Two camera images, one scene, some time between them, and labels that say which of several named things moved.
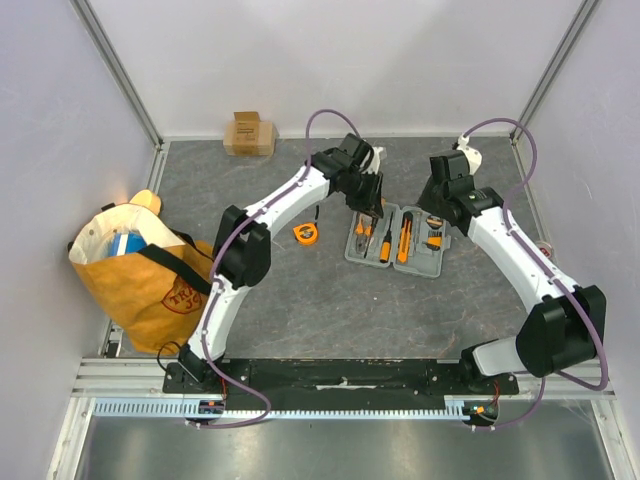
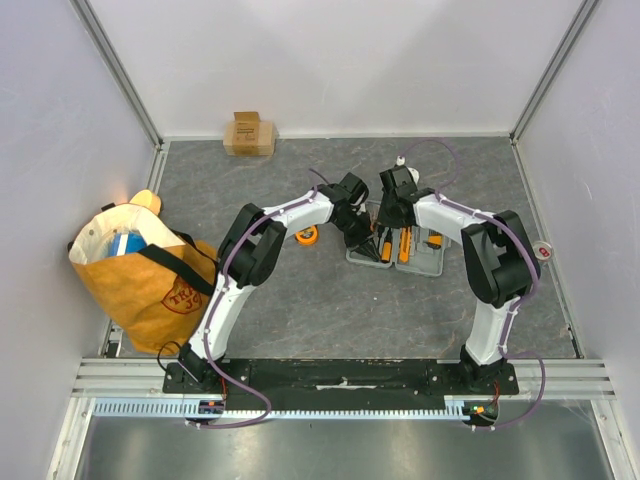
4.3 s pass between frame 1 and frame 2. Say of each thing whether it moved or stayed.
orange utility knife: stayed
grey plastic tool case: stayed
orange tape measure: stayed
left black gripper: moved
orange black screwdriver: stayed
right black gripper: moved
